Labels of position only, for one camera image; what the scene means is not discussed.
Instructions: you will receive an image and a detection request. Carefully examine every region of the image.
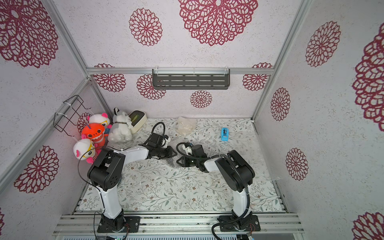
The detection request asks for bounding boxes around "clear bubble wrap sheet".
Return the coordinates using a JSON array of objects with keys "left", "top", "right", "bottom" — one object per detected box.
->
[
  {"left": 161, "top": 157, "right": 181, "bottom": 169},
  {"left": 174, "top": 116, "right": 198, "bottom": 136}
]

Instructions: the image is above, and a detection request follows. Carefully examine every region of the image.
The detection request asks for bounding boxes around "black dinner plate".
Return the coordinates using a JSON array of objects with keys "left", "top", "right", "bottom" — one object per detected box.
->
[{"left": 164, "top": 158, "right": 177, "bottom": 168}]

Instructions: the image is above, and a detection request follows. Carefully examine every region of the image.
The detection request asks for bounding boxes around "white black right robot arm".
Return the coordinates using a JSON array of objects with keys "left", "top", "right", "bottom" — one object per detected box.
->
[{"left": 177, "top": 150, "right": 256, "bottom": 219}]

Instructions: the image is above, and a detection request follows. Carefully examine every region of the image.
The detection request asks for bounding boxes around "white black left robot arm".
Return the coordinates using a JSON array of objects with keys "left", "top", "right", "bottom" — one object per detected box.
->
[{"left": 87, "top": 146, "right": 177, "bottom": 220}]

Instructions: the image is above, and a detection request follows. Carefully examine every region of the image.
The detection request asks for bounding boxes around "floral table mat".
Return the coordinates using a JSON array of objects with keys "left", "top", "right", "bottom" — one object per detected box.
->
[{"left": 118, "top": 119, "right": 285, "bottom": 212}]

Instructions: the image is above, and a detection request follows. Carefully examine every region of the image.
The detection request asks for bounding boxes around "grey white husky plush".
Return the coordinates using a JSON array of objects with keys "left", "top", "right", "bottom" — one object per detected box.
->
[{"left": 108, "top": 108, "right": 133, "bottom": 143}]

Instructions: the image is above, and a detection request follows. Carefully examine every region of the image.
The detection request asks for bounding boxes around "blue tape dispenser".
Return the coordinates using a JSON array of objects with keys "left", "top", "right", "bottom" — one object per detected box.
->
[{"left": 221, "top": 128, "right": 229, "bottom": 142}]

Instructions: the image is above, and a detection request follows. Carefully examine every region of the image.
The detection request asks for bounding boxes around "white pink plush toy top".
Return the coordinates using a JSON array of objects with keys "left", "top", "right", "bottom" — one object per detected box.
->
[{"left": 87, "top": 113, "right": 112, "bottom": 129}]

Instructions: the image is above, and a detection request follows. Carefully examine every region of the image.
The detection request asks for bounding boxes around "orange red plush toy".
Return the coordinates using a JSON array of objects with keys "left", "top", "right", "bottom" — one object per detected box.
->
[{"left": 81, "top": 123, "right": 106, "bottom": 147}]

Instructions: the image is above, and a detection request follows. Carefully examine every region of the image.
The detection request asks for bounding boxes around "white plush with yellow glasses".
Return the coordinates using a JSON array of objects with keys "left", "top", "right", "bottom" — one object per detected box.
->
[{"left": 73, "top": 139, "right": 102, "bottom": 164}]

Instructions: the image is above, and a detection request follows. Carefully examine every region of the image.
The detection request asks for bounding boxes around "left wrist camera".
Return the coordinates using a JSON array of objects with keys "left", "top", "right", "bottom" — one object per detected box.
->
[{"left": 145, "top": 122, "right": 170, "bottom": 148}]

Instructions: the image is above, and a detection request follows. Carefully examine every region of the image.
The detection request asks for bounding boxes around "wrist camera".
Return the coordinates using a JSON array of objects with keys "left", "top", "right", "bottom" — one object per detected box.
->
[
  {"left": 183, "top": 143, "right": 207, "bottom": 158},
  {"left": 145, "top": 122, "right": 170, "bottom": 148}
]

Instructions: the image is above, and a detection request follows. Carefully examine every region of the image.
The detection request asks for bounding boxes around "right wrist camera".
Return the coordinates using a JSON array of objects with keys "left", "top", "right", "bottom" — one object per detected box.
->
[{"left": 183, "top": 143, "right": 207, "bottom": 158}]

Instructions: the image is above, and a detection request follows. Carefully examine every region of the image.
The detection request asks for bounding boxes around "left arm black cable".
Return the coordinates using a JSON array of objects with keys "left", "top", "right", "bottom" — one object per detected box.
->
[{"left": 77, "top": 145, "right": 133, "bottom": 193}]

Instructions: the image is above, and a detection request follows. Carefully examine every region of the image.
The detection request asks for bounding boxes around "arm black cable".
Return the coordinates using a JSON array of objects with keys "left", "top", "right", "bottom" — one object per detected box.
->
[
  {"left": 175, "top": 142, "right": 256, "bottom": 240},
  {"left": 77, "top": 145, "right": 133, "bottom": 193}
]

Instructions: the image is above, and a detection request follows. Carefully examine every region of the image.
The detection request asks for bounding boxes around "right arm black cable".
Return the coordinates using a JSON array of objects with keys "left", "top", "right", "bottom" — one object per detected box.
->
[{"left": 175, "top": 142, "right": 256, "bottom": 240}]

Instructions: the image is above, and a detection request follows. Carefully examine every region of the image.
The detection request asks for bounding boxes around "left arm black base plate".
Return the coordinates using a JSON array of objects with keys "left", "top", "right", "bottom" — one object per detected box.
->
[{"left": 97, "top": 211, "right": 141, "bottom": 233}]

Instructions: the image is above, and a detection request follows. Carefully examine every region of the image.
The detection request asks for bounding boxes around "grey wall shelf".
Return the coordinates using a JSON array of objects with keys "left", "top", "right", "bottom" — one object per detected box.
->
[{"left": 152, "top": 69, "right": 231, "bottom": 90}]

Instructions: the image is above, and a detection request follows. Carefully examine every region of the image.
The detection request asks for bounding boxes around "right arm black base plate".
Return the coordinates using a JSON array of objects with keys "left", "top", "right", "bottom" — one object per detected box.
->
[{"left": 218, "top": 211, "right": 261, "bottom": 232}]

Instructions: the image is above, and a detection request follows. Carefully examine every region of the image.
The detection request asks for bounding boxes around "black wire basket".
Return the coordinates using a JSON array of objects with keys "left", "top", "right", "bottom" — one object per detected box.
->
[{"left": 52, "top": 95, "right": 91, "bottom": 139}]

